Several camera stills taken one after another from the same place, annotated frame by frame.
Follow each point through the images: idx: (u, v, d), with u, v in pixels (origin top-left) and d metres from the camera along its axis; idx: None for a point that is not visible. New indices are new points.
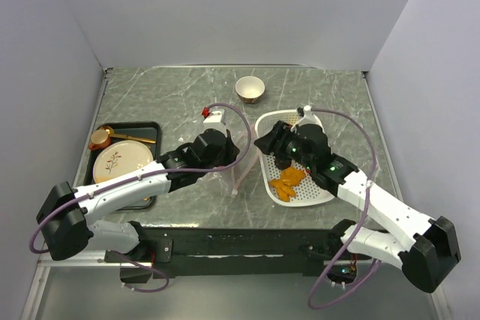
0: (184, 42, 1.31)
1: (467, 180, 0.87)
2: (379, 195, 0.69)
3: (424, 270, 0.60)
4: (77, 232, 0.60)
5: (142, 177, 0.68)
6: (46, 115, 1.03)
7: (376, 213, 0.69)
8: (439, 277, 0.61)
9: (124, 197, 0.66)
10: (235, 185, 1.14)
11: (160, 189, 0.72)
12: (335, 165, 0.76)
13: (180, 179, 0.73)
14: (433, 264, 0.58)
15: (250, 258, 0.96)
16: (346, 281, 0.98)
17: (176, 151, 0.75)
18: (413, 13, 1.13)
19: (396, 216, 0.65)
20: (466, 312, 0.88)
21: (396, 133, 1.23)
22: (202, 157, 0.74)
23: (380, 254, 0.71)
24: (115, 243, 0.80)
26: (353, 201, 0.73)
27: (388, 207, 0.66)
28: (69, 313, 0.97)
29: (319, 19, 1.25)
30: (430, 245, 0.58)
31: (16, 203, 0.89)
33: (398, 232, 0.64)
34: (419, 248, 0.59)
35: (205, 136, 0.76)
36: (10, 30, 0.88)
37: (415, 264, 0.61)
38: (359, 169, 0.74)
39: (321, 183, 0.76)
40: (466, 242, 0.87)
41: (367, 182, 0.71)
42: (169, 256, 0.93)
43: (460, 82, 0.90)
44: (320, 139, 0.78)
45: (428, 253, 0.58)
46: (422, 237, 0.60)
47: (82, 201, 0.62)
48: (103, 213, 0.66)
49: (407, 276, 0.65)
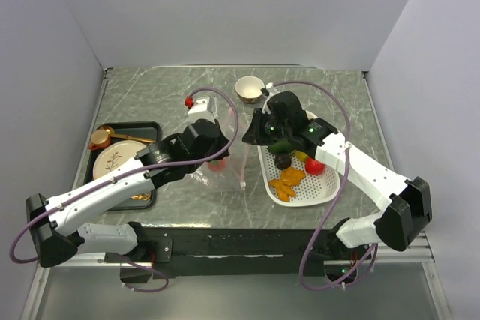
0: (184, 42, 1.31)
1: (468, 181, 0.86)
2: (358, 157, 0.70)
3: (397, 231, 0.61)
4: (52, 246, 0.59)
5: (115, 180, 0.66)
6: (46, 115, 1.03)
7: (356, 177, 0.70)
8: (411, 237, 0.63)
9: (98, 203, 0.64)
10: (240, 177, 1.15)
11: (142, 187, 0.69)
12: (314, 127, 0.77)
13: (165, 174, 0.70)
14: (406, 222, 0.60)
15: (250, 258, 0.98)
16: (346, 281, 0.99)
17: (163, 142, 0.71)
18: (413, 13, 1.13)
19: (373, 177, 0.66)
20: (467, 313, 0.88)
21: (397, 133, 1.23)
22: (190, 149, 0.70)
23: (370, 237, 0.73)
24: (113, 244, 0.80)
26: (331, 161, 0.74)
27: (367, 168, 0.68)
28: (69, 313, 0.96)
29: (319, 19, 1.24)
30: (406, 204, 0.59)
31: (16, 204, 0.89)
33: (375, 193, 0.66)
34: (394, 207, 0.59)
35: (195, 126, 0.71)
36: (10, 31, 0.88)
37: (389, 224, 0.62)
38: (337, 131, 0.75)
39: (299, 145, 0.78)
40: (467, 243, 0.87)
41: (346, 144, 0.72)
42: (169, 256, 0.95)
43: (460, 81, 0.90)
44: (290, 103, 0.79)
45: (403, 211, 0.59)
46: (398, 197, 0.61)
47: (52, 215, 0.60)
48: (80, 222, 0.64)
49: (380, 237, 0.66)
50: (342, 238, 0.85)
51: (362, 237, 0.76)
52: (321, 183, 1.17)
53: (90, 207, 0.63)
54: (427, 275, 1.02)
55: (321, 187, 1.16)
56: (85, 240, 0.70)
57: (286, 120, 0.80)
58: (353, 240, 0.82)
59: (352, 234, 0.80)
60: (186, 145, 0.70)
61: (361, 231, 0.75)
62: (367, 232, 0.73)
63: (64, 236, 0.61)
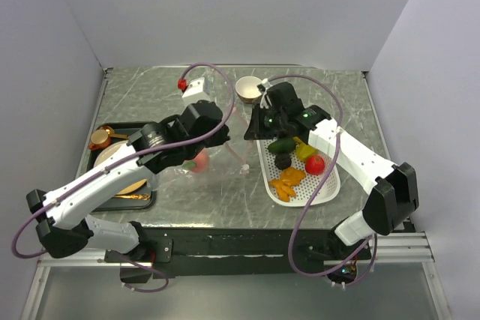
0: (184, 42, 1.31)
1: (468, 181, 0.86)
2: (348, 142, 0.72)
3: (382, 212, 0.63)
4: (53, 240, 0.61)
5: (108, 169, 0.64)
6: (46, 115, 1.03)
7: (346, 160, 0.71)
8: (395, 221, 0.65)
9: (93, 195, 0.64)
10: (241, 161, 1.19)
11: (139, 174, 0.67)
12: (308, 113, 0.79)
13: (161, 158, 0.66)
14: (391, 204, 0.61)
15: (250, 258, 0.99)
16: (346, 281, 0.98)
17: (160, 125, 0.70)
18: (413, 13, 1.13)
19: (361, 161, 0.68)
20: (466, 313, 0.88)
21: (397, 134, 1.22)
22: (190, 130, 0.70)
23: (364, 229, 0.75)
24: (118, 241, 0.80)
26: (322, 145, 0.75)
27: (356, 153, 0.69)
28: (69, 313, 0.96)
29: (319, 19, 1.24)
30: (390, 187, 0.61)
31: (16, 204, 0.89)
33: (362, 177, 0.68)
34: (379, 189, 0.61)
35: (192, 108, 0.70)
36: (10, 31, 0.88)
37: (373, 206, 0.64)
38: (331, 118, 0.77)
39: (293, 130, 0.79)
40: (467, 243, 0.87)
41: (337, 128, 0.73)
42: (169, 256, 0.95)
43: (460, 82, 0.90)
44: (286, 91, 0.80)
45: (388, 194, 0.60)
46: (383, 180, 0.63)
47: (49, 211, 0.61)
48: (81, 215, 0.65)
49: (367, 221, 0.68)
50: (340, 235, 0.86)
51: (357, 231, 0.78)
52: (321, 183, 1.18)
53: (85, 201, 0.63)
54: (427, 275, 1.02)
55: (320, 187, 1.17)
56: (94, 233, 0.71)
57: (282, 108, 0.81)
58: (350, 237, 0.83)
59: (348, 230, 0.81)
60: (185, 127, 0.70)
61: (354, 223, 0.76)
62: (360, 223, 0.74)
63: (66, 230, 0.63)
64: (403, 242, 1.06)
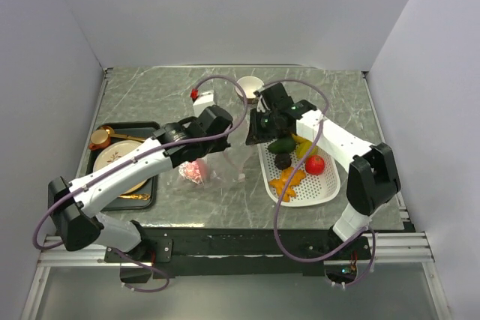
0: (184, 42, 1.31)
1: (468, 181, 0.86)
2: (330, 127, 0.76)
3: (361, 189, 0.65)
4: (79, 226, 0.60)
5: (136, 159, 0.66)
6: (46, 115, 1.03)
7: (327, 144, 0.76)
8: (377, 199, 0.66)
9: (121, 183, 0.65)
10: (240, 162, 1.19)
11: (163, 166, 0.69)
12: (296, 106, 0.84)
13: (182, 152, 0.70)
14: (367, 180, 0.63)
15: (250, 258, 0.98)
16: (346, 281, 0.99)
17: (178, 124, 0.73)
18: (413, 13, 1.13)
19: (340, 142, 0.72)
20: (466, 313, 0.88)
21: (397, 133, 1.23)
22: (207, 130, 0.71)
23: (356, 220, 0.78)
24: (121, 238, 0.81)
26: (307, 133, 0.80)
27: (336, 136, 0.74)
28: (69, 313, 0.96)
29: (319, 19, 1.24)
30: (365, 162, 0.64)
31: (16, 203, 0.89)
33: (342, 156, 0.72)
34: (355, 165, 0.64)
35: (211, 109, 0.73)
36: (11, 31, 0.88)
37: (353, 183, 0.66)
38: (316, 109, 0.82)
39: (283, 123, 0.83)
40: (467, 243, 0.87)
41: (320, 115, 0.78)
42: (169, 256, 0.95)
43: (460, 82, 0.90)
44: (275, 89, 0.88)
45: (362, 168, 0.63)
46: (360, 157, 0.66)
47: (77, 195, 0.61)
48: (104, 203, 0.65)
49: (351, 201, 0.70)
50: (336, 229, 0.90)
51: (350, 223, 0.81)
52: (321, 183, 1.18)
53: (113, 187, 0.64)
54: (427, 275, 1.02)
55: (321, 187, 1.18)
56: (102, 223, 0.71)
57: (272, 104, 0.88)
58: (345, 231, 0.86)
59: (343, 223, 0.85)
60: (203, 127, 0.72)
61: (348, 215, 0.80)
62: (352, 214, 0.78)
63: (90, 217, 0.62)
64: (403, 242, 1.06)
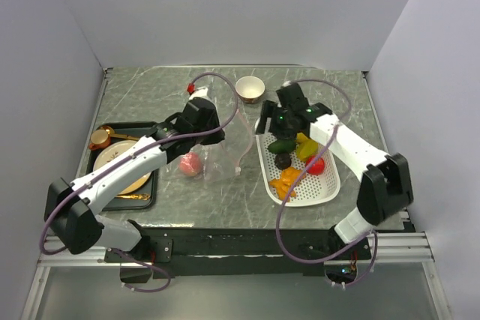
0: (184, 42, 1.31)
1: (469, 181, 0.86)
2: (345, 133, 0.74)
3: (372, 199, 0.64)
4: (85, 223, 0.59)
5: (135, 154, 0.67)
6: (46, 115, 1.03)
7: (340, 150, 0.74)
8: (388, 211, 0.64)
9: (123, 178, 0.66)
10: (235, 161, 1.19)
11: (160, 160, 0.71)
12: (312, 109, 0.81)
13: (175, 148, 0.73)
14: (380, 189, 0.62)
15: (250, 258, 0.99)
16: (346, 281, 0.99)
17: (166, 121, 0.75)
18: (413, 13, 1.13)
19: (355, 150, 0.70)
20: (467, 313, 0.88)
21: (396, 133, 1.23)
22: (194, 123, 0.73)
23: (361, 225, 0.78)
24: (121, 239, 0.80)
26: (321, 139, 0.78)
27: (351, 142, 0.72)
28: (70, 313, 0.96)
29: (319, 19, 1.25)
30: (379, 172, 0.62)
31: (16, 203, 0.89)
33: (355, 164, 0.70)
34: (367, 174, 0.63)
35: (193, 102, 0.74)
36: (11, 31, 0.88)
37: (364, 192, 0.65)
38: (332, 113, 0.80)
39: (296, 124, 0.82)
40: (468, 243, 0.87)
41: (336, 121, 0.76)
42: (169, 256, 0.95)
43: (460, 82, 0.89)
44: (292, 89, 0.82)
45: (376, 178, 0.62)
46: (373, 167, 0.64)
47: (82, 192, 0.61)
48: (107, 199, 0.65)
49: (361, 212, 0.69)
50: (339, 231, 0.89)
51: (354, 227, 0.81)
52: (321, 183, 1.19)
53: (116, 182, 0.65)
54: (427, 275, 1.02)
55: (321, 187, 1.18)
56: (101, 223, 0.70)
57: (287, 105, 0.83)
58: (348, 233, 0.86)
59: (346, 225, 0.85)
60: (189, 121, 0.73)
61: (352, 218, 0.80)
62: (358, 219, 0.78)
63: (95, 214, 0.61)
64: (403, 242, 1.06)
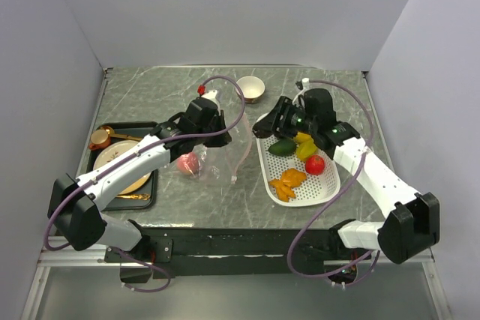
0: (185, 43, 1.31)
1: (469, 182, 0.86)
2: (373, 161, 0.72)
3: (397, 240, 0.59)
4: (90, 219, 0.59)
5: (139, 153, 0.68)
6: (45, 115, 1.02)
7: (367, 180, 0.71)
8: (412, 253, 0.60)
9: (127, 176, 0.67)
10: (232, 162, 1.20)
11: (163, 159, 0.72)
12: (337, 130, 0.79)
13: (178, 147, 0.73)
14: (407, 232, 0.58)
15: (250, 258, 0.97)
16: (346, 281, 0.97)
17: (169, 121, 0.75)
18: (413, 14, 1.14)
19: (382, 184, 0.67)
20: (466, 313, 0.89)
21: (396, 133, 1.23)
22: (196, 122, 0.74)
23: (370, 243, 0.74)
24: (122, 239, 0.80)
26: (348, 163, 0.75)
27: (380, 174, 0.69)
28: (69, 313, 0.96)
29: (319, 19, 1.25)
30: (409, 214, 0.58)
31: (15, 204, 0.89)
33: (382, 200, 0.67)
34: (397, 214, 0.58)
35: (196, 102, 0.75)
36: (11, 31, 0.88)
37: (389, 231, 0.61)
38: (359, 136, 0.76)
39: (319, 144, 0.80)
40: (467, 243, 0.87)
41: (364, 149, 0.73)
42: (169, 256, 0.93)
43: (460, 82, 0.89)
44: (324, 103, 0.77)
45: (404, 219, 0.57)
46: (403, 207, 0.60)
47: (87, 188, 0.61)
48: (110, 197, 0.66)
49: (382, 247, 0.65)
50: (343, 237, 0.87)
51: (363, 241, 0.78)
52: (321, 183, 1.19)
53: (121, 179, 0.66)
54: (427, 275, 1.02)
55: (321, 187, 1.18)
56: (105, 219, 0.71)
57: (314, 117, 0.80)
58: (352, 240, 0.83)
59: (353, 235, 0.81)
60: (192, 121, 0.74)
61: (362, 234, 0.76)
62: (369, 237, 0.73)
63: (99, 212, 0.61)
64: None
